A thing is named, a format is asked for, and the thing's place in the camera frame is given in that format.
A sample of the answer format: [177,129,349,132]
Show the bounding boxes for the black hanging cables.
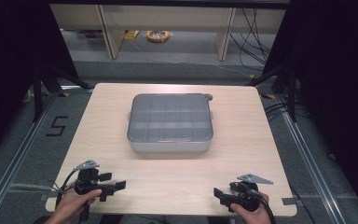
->
[228,7,273,72]

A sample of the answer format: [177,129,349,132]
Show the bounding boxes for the grey compartment box clear lid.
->
[126,92,214,154]

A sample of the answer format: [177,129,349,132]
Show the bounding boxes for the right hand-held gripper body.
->
[227,173,274,214]

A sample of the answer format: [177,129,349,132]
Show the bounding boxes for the aluminium floor rail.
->
[275,92,347,224]
[0,92,59,224]

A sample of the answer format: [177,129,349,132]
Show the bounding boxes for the light wooden shelf unit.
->
[49,3,287,62]

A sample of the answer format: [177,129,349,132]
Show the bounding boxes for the black metal stand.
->
[32,61,95,123]
[245,61,298,123]

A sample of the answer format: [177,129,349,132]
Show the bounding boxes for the orange cable coil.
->
[145,29,172,44]

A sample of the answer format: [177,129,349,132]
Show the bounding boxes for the yellow packet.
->
[123,30,140,41]

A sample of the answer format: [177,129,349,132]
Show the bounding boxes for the black curtain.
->
[0,0,79,162]
[262,0,358,216]

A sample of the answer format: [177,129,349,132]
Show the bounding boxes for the person's right hand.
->
[229,191,273,224]

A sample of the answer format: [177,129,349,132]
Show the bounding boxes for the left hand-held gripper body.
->
[73,159,119,203]

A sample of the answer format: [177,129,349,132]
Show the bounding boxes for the left hand-held gripper cable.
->
[54,168,91,223]

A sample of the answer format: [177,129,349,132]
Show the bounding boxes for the hand-held gripper cable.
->
[255,189,278,224]
[54,168,91,223]

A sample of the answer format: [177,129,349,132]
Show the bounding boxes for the person's left hand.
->
[53,188,103,224]

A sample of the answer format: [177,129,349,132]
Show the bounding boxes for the black floor cables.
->
[263,101,309,123]

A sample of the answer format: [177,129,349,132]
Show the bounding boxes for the right hand-held gripper cable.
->
[255,189,278,224]

